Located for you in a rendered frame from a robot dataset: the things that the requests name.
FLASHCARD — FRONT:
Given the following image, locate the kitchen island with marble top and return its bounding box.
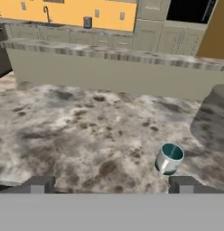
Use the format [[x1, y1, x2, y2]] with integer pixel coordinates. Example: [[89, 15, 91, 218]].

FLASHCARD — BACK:
[[0, 37, 224, 102]]

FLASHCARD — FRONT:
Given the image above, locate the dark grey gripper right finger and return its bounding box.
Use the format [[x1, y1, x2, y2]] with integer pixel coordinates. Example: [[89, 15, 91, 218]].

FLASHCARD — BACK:
[[168, 175, 224, 194]]

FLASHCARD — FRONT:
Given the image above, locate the beige tall cabinet unit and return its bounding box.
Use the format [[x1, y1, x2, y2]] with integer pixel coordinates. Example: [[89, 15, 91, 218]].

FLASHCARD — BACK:
[[131, 0, 219, 57]]

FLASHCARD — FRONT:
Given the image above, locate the metal sink tap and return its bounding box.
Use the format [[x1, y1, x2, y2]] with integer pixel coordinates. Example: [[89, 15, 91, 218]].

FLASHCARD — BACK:
[[42, 5, 53, 24]]

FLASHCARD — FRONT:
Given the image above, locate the small grey countertop appliance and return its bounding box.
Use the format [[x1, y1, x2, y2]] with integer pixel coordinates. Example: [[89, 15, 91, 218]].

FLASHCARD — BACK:
[[82, 16, 93, 30]]

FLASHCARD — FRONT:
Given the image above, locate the dark grey appliance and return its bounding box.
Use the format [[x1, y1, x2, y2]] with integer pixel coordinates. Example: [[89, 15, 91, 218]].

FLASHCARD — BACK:
[[0, 23, 14, 79]]

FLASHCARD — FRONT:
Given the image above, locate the white mug with teal inside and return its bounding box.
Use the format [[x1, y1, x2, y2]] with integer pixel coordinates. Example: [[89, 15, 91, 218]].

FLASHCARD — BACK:
[[154, 142, 185, 176]]

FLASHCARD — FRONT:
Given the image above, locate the black built-in oven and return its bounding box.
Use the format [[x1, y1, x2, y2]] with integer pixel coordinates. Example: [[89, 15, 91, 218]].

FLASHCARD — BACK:
[[165, 0, 218, 25]]

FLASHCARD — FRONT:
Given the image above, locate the beige base cabinet run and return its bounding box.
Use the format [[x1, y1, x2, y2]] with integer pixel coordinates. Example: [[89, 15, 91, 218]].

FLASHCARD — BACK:
[[5, 23, 135, 50]]

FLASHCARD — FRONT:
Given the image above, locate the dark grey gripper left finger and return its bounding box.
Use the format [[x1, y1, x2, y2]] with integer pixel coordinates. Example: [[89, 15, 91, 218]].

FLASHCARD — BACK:
[[0, 175, 57, 194]]

